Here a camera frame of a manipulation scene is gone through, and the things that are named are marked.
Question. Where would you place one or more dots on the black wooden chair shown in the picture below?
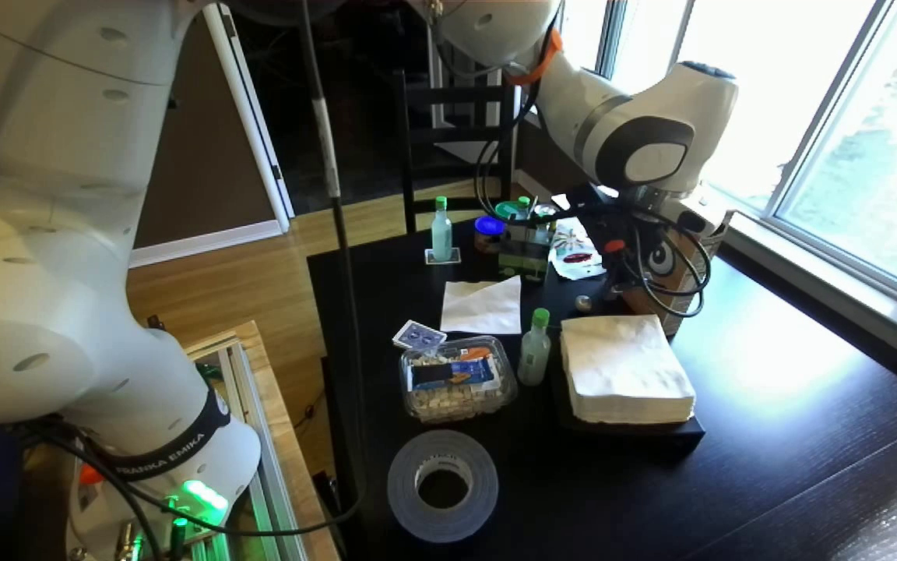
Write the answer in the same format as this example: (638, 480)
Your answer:
(406, 157)

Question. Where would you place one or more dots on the clear bottle stand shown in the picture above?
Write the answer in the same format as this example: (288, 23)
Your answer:
(444, 260)

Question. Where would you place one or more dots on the white window frame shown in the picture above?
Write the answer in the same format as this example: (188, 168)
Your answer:
(833, 274)

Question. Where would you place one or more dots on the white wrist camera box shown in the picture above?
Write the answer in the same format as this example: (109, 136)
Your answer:
(704, 219)

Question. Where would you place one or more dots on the white door frame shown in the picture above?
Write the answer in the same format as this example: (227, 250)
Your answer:
(258, 127)

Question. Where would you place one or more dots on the small metal paper weight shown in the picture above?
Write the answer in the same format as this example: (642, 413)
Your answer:
(585, 304)

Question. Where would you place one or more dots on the white napkin stack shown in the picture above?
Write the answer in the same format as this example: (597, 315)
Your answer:
(624, 374)

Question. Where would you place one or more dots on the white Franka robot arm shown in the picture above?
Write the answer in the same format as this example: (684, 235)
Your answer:
(34, 314)

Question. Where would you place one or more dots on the black napkin tray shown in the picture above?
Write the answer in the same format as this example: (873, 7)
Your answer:
(624, 437)

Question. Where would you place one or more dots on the blue playing card deck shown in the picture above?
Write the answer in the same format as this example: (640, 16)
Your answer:
(420, 339)

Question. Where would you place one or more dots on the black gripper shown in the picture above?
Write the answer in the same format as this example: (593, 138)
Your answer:
(624, 243)

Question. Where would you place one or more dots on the grey metal rail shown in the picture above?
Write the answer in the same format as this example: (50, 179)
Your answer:
(252, 437)

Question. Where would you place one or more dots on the blue lid jar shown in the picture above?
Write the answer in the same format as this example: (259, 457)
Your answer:
(487, 227)

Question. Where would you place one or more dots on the clear plastic food container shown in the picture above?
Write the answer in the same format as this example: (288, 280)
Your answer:
(457, 380)

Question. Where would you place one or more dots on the grey duct tape roll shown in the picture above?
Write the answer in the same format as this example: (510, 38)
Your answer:
(406, 500)

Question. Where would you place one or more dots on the white plastic bag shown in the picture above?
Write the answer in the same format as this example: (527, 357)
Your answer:
(578, 252)

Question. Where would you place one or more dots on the green cap sanitizer bottle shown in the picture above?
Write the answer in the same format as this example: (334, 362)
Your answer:
(535, 357)
(442, 232)

